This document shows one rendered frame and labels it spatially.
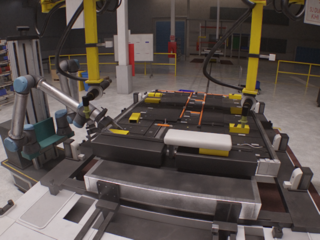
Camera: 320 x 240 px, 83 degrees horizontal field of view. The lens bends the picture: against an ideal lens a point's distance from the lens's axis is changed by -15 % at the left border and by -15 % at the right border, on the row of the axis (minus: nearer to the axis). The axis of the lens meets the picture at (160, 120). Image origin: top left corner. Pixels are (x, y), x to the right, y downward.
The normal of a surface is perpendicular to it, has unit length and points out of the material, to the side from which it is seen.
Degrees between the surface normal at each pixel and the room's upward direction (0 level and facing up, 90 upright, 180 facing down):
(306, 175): 90
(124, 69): 90
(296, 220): 0
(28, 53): 90
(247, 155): 0
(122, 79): 90
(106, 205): 0
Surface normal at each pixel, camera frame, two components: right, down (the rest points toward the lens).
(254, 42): -0.48, 0.32
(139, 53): -0.13, 0.36
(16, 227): 0.00, -0.93
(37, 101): 0.92, 0.15
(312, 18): 0.16, 0.36
